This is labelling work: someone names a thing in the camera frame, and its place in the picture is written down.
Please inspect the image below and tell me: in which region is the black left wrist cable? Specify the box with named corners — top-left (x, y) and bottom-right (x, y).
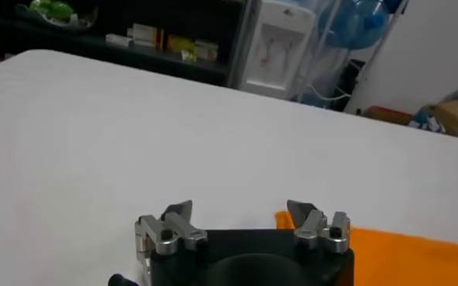
top-left (107, 274), bottom-right (140, 286)

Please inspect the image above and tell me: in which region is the small brown cardboard box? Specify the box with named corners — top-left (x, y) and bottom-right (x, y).
top-left (364, 105), bottom-right (414, 126)

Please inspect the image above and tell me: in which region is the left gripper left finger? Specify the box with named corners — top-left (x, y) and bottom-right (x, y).
top-left (134, 200), bottom-right (208, 262)

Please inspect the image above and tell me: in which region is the white dispenser cable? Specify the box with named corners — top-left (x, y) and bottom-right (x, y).
top-left (308, 83), bottom-right (352, 103)

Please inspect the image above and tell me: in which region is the black shelving unit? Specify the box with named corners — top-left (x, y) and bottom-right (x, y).
top-left (0, 0), bottom-right (253, 89)

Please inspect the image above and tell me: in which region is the green white bowl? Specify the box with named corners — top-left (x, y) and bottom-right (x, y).
top-left (16, 0), bottom-right (97, 30)

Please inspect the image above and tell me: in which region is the white metal jug rack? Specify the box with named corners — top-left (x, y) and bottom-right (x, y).
top-left (286, 0), bottom-right (411, 110)

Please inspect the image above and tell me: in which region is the orange t-shirt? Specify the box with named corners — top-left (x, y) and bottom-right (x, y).
top-left (274, 211), bottom-right (458, 286)

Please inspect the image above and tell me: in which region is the yellow green medicine carton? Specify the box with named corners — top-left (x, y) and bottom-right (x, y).
top-left (166, 34), bottom-right (197, 55)

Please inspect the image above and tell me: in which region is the white water dispenser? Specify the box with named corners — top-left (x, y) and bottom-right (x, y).
top-left (239, 0), bottom-right (317, 98)

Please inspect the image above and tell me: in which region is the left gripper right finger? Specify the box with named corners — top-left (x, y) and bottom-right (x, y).
top-left (286, 199), bottom-right (351, 254)

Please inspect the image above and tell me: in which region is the blue water jug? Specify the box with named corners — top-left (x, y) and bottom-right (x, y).
top-left (317, 0), bottom-right (391, 51)

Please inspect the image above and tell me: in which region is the white red medicine carton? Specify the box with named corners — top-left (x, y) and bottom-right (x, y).
top-left (131, 23), bottom-right (164, 50)

